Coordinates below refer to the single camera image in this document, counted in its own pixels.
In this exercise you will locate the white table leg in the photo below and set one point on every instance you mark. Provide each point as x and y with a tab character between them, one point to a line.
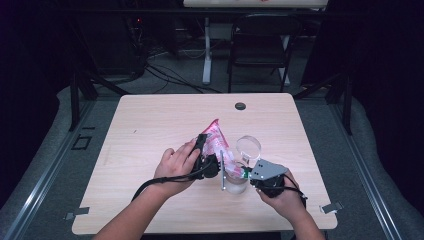
286	73
207	60

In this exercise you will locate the aluminium floor rail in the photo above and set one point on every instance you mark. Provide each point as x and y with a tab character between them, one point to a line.
366	173
46	173

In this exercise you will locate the black tape square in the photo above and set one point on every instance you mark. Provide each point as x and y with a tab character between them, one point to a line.
74	142

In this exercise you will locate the pink and white plastic bag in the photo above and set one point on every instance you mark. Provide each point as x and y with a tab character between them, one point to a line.
216	140

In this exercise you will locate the black folding chair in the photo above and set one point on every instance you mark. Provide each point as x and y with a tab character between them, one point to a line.
263	25

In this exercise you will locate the dark round table grommet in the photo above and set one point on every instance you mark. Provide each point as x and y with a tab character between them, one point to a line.
240	106

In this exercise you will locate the grey tape piece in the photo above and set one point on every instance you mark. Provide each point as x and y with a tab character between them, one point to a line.
331	207
80	211

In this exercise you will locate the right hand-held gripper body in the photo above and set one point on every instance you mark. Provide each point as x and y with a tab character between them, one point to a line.
268	173

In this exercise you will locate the black metal stand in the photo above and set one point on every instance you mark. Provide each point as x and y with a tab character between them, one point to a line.
74	100
348	106

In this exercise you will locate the person's left hand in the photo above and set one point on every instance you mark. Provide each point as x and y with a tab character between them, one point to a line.
175	170

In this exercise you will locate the person's right hand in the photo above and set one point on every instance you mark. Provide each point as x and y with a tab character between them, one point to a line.
286	203

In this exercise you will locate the black equipment box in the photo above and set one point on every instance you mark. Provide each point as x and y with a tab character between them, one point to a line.
110	46

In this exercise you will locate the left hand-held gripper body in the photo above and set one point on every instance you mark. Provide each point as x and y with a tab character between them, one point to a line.
208	166

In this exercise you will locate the black tape strip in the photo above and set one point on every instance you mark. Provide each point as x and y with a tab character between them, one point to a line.
88	127

